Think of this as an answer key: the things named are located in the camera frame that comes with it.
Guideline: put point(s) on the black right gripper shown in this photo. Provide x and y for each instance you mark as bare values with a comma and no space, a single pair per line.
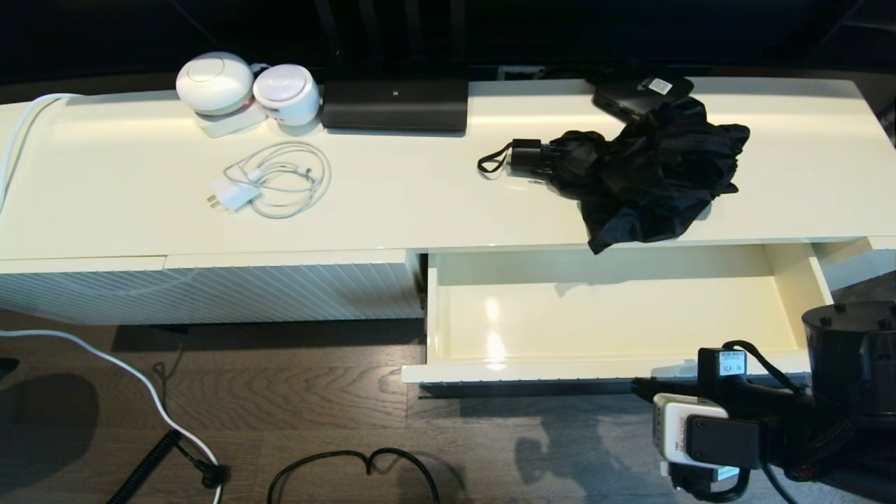
770,420

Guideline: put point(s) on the white fluted drawer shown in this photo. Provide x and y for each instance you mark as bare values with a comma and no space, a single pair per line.
595,315

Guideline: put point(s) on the black folding umbrella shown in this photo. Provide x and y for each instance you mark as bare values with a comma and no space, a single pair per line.
651,175

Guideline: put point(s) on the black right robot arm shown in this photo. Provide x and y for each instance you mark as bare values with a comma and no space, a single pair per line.
854,364

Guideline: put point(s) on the white ribbed tv cabinet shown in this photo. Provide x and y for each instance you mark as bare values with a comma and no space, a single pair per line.
420,203

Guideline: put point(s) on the white VLA label tag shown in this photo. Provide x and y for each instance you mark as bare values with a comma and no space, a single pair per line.
733,363

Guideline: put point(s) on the black set-top box with label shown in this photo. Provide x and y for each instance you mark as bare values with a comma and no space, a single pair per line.
630,94

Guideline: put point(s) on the black rectangular router box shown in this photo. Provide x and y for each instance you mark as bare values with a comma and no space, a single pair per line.
395,106

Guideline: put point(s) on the black angled power plug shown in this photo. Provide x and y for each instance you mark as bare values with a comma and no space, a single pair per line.
213,476

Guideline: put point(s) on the white plug charger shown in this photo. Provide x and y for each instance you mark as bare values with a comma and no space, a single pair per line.
233,194

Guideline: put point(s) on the small white round speaker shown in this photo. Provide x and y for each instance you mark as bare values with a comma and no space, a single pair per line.
287,93

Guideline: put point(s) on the flat white base box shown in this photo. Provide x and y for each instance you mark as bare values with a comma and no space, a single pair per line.
227,126

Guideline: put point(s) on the large white round speaker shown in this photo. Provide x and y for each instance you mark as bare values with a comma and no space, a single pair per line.
212,82

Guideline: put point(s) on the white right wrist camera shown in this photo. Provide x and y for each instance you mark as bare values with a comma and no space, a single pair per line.
668,430

